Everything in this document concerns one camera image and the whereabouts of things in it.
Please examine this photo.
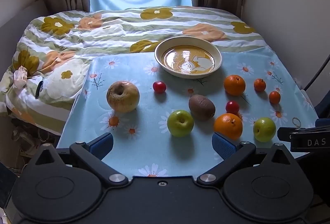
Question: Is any grey bed headboard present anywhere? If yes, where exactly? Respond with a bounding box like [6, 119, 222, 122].
[0, 0, 49, 77]

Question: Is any crumpled pink white wrapper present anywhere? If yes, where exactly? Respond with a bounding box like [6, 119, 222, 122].
[14, 66, 27, 90]

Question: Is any brown kiwi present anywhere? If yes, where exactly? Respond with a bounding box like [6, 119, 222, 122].
[189, 94, 215, 121]

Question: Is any cream ceramic bowl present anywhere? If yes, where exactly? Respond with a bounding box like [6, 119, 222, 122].
[154, 36, 223, 79]

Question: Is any blue daisy tablecloth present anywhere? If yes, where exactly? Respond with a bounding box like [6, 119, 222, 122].
[58, 47, 317, 177]

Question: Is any black remote on bed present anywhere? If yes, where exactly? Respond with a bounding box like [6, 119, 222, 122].
[35, 79, 44, 99]

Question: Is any red cherry tomato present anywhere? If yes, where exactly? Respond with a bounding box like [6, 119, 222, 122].
[225, 100, 240, 114]
[153, 81, 167, 94]

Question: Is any large yellowish wrinkled apple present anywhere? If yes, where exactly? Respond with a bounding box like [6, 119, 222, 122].
[106, 80, 140, 113]

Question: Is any large orange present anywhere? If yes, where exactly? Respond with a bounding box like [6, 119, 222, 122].
[214, 113, 243, 140]
[224, 75, 246, 96]

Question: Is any rubber band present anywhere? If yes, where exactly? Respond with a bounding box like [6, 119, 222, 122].
[292, 117, 302, 128]

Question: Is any floral striped duvet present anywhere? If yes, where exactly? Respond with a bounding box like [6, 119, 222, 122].
[1, 6, 266, 135]

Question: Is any green apple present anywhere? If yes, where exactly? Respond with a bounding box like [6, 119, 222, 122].
[253, 117, 276, 143]
[167, 110, 194, 137]

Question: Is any black cable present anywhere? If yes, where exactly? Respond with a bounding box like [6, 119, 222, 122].
[304, 53, 330, 91]

